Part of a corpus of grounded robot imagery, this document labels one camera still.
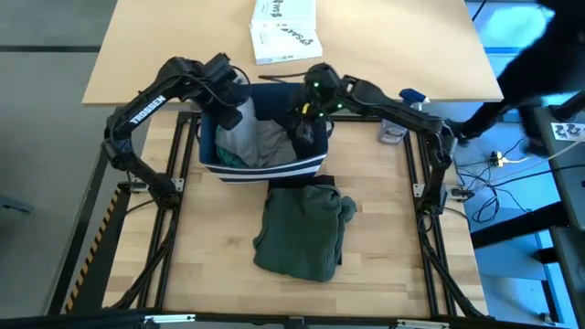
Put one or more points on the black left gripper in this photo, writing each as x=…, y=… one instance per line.
x=224, y=96

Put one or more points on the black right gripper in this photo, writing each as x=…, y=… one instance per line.
x=317, y=107

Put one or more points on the bright green garment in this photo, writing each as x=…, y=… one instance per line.
x=230, y=159

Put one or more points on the grey patterned garment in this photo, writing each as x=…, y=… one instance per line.
x=265, y=146

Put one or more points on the black T-shirt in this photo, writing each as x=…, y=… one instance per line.
x=301, y=181

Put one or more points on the navy white striped fabric bin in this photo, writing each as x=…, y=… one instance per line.
x=269, y=173

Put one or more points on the dark green garment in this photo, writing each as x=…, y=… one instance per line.
x=301, y=233

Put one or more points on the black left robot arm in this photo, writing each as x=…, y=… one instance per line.
x=146, y=109

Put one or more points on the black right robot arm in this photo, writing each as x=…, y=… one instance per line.
x=397, y=114

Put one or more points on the spray bottle with blue head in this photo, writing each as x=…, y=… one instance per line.
x=390, y=134

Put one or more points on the light wooden desk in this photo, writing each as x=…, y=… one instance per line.
x=388, y=45

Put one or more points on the white yellow power plug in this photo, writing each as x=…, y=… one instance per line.
x=497, y=160

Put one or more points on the yellow black hazard strip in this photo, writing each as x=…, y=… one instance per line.
x=91, y=256

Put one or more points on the person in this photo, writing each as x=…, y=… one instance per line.
x=539, y=68

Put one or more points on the white printed tag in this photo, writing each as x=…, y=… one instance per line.
x=569, y=131

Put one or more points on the black cart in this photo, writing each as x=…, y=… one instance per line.
x=566, y=192

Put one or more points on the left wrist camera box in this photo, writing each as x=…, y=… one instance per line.
x=218, y=67

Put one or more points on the black aluminium table frame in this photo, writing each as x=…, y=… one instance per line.
x=183, y=228

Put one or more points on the table-level camera box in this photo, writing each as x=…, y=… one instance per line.
x=296, y=321

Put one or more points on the silver metal bracket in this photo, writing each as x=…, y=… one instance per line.
x=169, y=318
x=422, y=324

